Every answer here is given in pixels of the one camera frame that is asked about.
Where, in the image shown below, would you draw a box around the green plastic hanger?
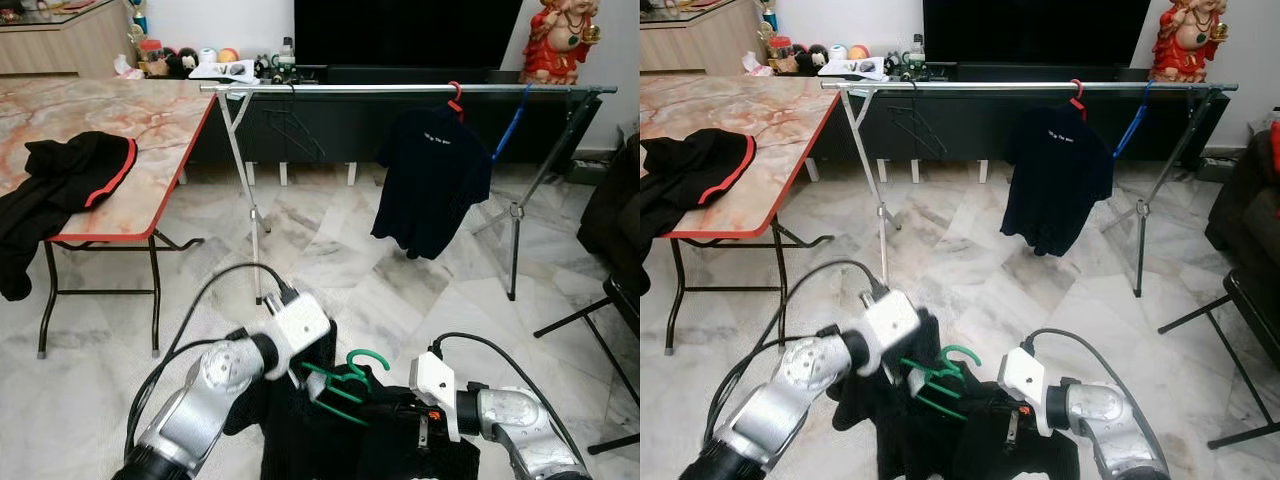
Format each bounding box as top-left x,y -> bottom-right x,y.
300,348 -> 392,428
897,344 -> 984,421

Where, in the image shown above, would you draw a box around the navy shirt white print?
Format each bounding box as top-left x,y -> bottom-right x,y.
1000,103 -> 1116,258
371,104 -> 494,261

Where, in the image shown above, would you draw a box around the blue plastic hanger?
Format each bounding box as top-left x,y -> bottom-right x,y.
1112,82 -> 1153,161
490,83 -> 535,164

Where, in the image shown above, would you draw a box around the black TV cabinet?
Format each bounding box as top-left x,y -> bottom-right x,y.
188,64 -> 613,187
815,62 -> 1233,187

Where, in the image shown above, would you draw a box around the black folding chair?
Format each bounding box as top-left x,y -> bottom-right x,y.
533,273 -> 641,456
1158,268 -> 1280,451

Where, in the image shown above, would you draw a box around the black electronic gadgets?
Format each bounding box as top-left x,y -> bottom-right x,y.
883,50 -> 931,83
253,52 -> 301,85

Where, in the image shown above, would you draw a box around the white paper stack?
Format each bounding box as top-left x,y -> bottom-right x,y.
817,57 -> 888,81
188,59 -> 258,83

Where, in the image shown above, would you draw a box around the black soundbar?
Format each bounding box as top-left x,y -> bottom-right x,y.
325,65 -> 493,85
955,64 -> 1121,84

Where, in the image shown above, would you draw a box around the black shirt red stripe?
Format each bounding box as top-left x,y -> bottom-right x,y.
640,128 -> 758,297
0,130 -> 139,302

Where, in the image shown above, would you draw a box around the dark sofa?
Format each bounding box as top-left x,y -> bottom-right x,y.
1204,125 -> 1280,291
577,130 -> 641,297

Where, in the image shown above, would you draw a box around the marble pattern folding table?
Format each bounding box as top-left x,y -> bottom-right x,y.
0,78 -> 217,361
640,75 -> 841,356

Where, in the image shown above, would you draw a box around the black television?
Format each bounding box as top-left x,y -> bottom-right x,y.
922,0 -> 1153,69
293,0 -> 524,69

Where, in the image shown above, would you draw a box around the light wooden sideboard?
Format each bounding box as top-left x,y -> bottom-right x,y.
0,0 -> 138,80
640,0 -> 769,76

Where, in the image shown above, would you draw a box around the red laughing Buddha statue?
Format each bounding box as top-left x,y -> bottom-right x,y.
519,0 -> 604,87
1150,0 -> 1229,85

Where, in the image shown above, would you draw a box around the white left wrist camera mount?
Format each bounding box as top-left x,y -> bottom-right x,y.
860,289 -> 922,378
262,291 -> 333,382

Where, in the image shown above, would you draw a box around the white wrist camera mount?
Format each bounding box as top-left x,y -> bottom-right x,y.
997,345 -> 1051,438
409,350 -> 463,438
860,289 -> 922,378
262,291 -> 333,382

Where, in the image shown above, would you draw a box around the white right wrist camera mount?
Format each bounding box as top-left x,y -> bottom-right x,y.
409,350 -> 463,438
997,345 -> 1051,438

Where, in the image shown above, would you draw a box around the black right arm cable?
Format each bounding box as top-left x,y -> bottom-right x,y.
428,332 -> 591,471
1018,328 -> 1171,451

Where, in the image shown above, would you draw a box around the black wire hanger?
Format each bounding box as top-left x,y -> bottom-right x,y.
265,85 -> 328,163
888,83 -> 951,161

